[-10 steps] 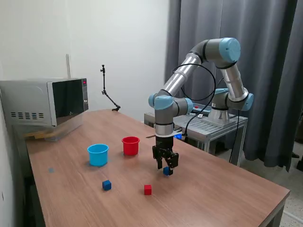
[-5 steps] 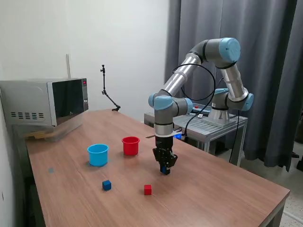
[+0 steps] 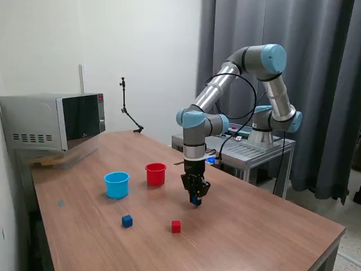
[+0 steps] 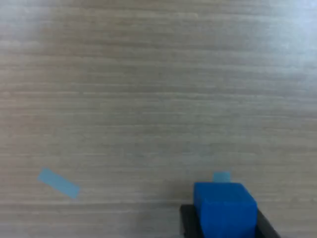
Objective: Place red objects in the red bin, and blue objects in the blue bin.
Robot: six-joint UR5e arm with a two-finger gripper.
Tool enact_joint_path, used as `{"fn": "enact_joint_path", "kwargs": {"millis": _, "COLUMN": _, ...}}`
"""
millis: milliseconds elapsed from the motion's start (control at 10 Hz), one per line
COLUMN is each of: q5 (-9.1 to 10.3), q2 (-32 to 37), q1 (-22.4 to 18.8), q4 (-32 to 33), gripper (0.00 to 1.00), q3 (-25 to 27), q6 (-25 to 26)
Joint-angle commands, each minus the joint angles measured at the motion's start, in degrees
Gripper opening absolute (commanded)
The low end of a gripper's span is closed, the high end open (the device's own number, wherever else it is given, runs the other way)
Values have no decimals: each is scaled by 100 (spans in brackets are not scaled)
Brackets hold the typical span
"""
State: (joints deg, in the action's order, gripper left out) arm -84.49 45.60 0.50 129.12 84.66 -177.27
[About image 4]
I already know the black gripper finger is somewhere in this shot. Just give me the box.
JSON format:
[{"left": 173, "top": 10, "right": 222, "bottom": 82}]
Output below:
[
  {"left": 255, "top": 208, "right": 282, "bottom": 238},
  {"left": 180, "top": 204, "right": 205, "bottom": 238}
]

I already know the small blue cube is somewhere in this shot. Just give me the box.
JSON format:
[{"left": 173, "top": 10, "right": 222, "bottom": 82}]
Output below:
[{"left": 193, "top": 182, "right": 258, "bottom": 238}]

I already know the blue tape piece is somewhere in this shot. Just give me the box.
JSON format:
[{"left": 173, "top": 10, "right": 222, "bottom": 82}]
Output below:
[
  {"left": 37, "top": 167, "right": 81, "bottom": 199},
  {"left": 212, "top": 171, "right": 231, "bottom": 183}
]

